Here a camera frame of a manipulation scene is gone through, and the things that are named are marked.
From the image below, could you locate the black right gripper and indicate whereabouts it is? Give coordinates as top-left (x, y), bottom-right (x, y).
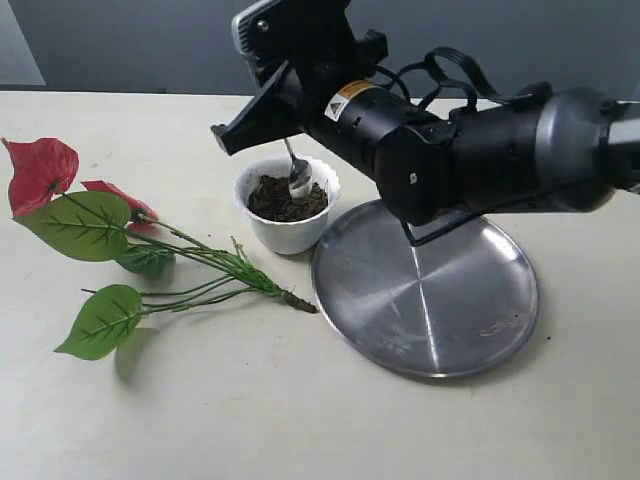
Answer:
top-left (210, 1), bottom-right (450, 186)

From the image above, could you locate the stainless steel spork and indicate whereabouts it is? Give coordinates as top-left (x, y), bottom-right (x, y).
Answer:
top-left (284, 138), bottom-right (312, 199)

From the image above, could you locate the artificial red flower plant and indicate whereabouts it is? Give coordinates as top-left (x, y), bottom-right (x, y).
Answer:
top-left (1, 137), bottom-right (318, 361)

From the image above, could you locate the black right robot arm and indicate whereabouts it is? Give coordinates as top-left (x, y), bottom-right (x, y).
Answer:
top-left (212, 1), bottom-right (639, 226)

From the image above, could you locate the dark soil in pot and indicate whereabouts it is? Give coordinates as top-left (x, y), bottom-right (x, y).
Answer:
top-left (248, 175), bottom-right (329, 223)

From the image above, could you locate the white ribbed plastic pot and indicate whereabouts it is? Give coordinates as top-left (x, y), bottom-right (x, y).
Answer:
top-left (234, 155), bottom-right (341, 256)

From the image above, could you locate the round stainless steel plate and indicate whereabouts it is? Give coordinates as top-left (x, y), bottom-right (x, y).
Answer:
top-left (311, 200), bottom-right (540, 379)

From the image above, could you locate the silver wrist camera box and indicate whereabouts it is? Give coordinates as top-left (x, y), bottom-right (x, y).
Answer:
top-left (231, 0), bottom-right (317, 58)

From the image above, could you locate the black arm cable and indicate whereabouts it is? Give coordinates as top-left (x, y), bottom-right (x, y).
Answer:
top-left (372, 46), bottom-right (516, 114)

